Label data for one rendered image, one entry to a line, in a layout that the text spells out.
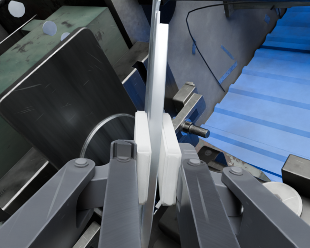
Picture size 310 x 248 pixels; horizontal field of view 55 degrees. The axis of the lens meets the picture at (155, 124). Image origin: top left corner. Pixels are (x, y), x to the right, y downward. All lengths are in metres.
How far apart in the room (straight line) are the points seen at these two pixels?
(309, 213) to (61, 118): 0.30
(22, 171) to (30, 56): 0.19
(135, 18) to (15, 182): 0.36
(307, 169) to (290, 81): 1.94
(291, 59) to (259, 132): 0.71
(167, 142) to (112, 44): 0.43
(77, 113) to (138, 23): 0.29
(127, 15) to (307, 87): 1.78
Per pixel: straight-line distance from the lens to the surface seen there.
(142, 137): 0.16
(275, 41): 2.69
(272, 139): 1.96
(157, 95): 0.17
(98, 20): 0.55
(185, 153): 0.16
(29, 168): 0.49
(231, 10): 2.15
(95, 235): 0.53
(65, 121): 0.37
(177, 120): 0.59
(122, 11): 0.59
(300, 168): 0.37
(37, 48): 0.56
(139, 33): 0.62
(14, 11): 0.48
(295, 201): 0.38
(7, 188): 0.50
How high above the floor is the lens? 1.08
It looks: 39 degrees down
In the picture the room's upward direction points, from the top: 110 degrees clockwise
